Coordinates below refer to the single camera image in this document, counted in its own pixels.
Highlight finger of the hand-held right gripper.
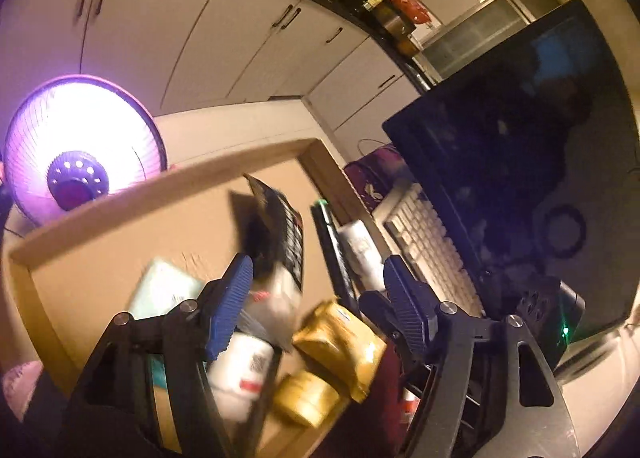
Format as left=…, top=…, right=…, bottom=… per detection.
left=359, top=289, right=401, bottom=340

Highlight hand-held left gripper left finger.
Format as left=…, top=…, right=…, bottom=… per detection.
left=55, top=252, right=281, bottom=458

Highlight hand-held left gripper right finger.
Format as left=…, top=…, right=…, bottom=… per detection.
left=382, top=255, right=583, bottom=458

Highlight golden snack packet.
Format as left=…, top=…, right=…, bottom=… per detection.
left=292, top=298, right=388, bottom=404

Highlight clear plastic packet red mark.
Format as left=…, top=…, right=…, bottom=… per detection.
left=245, top=268, right=303, bottom=354

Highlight white bottle red label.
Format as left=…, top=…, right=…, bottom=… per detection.
left=207, top=333, right=276, bottom=421

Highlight black marker green cap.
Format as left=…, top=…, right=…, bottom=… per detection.
left=310, top=199, right=362, bottom=319

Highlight teal white tissue pack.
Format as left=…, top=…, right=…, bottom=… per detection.
left=127, top=258, right=206, bottom=389

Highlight black snack packet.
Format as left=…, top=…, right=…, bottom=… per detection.
left=242, top=173, right=306, bottom=289

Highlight yellow cream jar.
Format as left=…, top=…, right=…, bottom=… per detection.
left=272, top=370, right=346, bottom=429

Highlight cardboard box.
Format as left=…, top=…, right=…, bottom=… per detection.
left=7, top=138, right=396, bottom=458

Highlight another person's forearm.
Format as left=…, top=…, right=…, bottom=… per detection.
left=0, top=359, right=47, bottom=421

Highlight white keyboard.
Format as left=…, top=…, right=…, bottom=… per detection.
left=382, top=183, right=486, bottom=319

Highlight black monitor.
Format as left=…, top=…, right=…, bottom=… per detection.
left=382, top=0, right=640, bottom=344

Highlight purple electric heater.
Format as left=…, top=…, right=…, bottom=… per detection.
left=2, top=74, right=168, bottom=229

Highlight white base cabinets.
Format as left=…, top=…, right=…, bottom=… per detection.
left=0, top=0, right=421, bottom=149

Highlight frosted glass door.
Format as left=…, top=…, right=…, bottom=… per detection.
left=420, top=0, right=566, bottom=84

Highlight black kitchen counter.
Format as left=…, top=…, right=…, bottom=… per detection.
left=50, top=0, right=436, bottom=89

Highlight thin black cable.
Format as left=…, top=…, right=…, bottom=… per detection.
left=356, top=138, right=398, bottom=161

